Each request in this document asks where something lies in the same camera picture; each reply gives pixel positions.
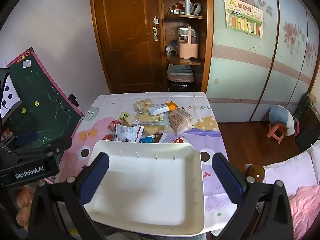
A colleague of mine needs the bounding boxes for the pink plastic stool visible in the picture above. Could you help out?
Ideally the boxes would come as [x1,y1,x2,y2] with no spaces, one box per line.
[267,123,288,144]

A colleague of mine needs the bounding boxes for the white snack packet grey print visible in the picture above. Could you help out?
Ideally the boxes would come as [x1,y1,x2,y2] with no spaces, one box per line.
[115,124,144,143]

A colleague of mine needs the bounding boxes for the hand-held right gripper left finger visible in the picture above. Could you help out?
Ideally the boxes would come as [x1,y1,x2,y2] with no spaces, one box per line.
[27,152,110,240]

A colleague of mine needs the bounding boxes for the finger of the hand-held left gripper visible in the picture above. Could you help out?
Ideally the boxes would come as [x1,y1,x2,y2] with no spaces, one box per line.
[9,134,73,157]
[2,132,39,151]

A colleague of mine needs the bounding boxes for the green chalkboard pink frame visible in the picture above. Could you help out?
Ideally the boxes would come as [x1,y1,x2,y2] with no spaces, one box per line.
[5,47,85,165]

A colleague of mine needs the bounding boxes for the pale blue floral wardrobe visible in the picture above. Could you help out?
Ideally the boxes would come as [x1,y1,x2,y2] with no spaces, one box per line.
[206,0,320,123]

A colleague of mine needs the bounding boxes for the clear bag of crumbly cake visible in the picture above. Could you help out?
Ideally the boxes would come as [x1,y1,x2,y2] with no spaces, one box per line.
[132,111,170,127]

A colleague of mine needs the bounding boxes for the green box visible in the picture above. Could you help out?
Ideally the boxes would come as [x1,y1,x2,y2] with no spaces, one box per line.
[294,94,310,120]

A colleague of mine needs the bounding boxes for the orange plush toy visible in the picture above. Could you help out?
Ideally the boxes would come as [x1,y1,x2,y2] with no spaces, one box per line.
[16,187,33,228]

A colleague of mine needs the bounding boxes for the wooden corner shelf unit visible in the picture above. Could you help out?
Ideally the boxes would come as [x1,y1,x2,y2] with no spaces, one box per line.
[156,0,214,93]

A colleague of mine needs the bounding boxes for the blue and white cushion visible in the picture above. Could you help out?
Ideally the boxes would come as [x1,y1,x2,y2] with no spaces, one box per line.
[269,105,295,136]

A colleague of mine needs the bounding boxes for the white and orange snack packet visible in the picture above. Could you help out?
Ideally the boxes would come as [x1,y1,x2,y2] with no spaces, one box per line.
[149,101,178,115]

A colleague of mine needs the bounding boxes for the metal door handle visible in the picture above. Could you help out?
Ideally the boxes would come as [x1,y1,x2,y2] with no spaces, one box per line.
[146,26,158,41]

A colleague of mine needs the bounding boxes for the tan cracker packet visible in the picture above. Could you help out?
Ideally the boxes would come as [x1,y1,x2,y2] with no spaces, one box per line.
[121,114,140,127]

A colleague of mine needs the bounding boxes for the brown round bed knob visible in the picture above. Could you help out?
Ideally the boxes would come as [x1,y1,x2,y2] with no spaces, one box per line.
[245,164,265,182]

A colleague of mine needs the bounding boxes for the black chalkboard knob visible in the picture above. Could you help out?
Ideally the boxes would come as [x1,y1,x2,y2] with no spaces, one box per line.
[68,94,79,108]

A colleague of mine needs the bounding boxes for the clear bag of brown bread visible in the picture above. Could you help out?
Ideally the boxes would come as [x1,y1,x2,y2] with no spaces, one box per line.
[167,107,198,135]

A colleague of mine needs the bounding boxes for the wall poster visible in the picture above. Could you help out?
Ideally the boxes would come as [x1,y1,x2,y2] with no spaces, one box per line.
[223,0,264,39]

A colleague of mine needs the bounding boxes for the white plastic tray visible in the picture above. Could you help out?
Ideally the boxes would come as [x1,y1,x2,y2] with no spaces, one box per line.
[83,140,206,237]

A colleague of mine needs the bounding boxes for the white pillow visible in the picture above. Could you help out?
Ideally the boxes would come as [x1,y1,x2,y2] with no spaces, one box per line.
[264,140,320,198]

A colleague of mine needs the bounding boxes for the wooden door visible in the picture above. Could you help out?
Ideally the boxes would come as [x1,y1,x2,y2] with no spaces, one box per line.
[89,0,165,93]

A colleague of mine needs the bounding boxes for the pink plastic basket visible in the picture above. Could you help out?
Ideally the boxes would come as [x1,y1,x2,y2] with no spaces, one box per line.
[177,26,199,59]

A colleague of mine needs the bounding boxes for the teal folded towel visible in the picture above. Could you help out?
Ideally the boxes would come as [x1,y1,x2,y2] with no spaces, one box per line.
[169,64,194,75]

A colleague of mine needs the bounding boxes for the cartoon printed tablecloth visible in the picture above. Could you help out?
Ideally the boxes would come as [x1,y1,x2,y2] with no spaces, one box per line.
[54,92,238,235]

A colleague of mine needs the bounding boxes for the clear bag of yellow puffs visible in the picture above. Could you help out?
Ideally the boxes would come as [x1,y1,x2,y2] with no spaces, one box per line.
[133,99,154,112]

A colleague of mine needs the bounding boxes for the dark wooden nightstand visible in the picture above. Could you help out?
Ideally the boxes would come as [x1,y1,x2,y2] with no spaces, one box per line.
[292,94,320,153]

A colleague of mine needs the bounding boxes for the black storage box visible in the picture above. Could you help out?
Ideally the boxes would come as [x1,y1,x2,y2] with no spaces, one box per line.
[171,82,193,92]

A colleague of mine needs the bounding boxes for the small red snack packet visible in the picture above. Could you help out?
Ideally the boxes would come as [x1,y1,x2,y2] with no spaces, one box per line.
[108,120,122,132]

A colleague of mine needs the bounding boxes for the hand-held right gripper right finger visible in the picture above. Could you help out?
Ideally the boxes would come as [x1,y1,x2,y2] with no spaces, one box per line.
[211,152,294,240]

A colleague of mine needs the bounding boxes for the pink blanket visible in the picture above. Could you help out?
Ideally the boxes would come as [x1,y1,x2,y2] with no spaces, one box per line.
[287,184,320,240]

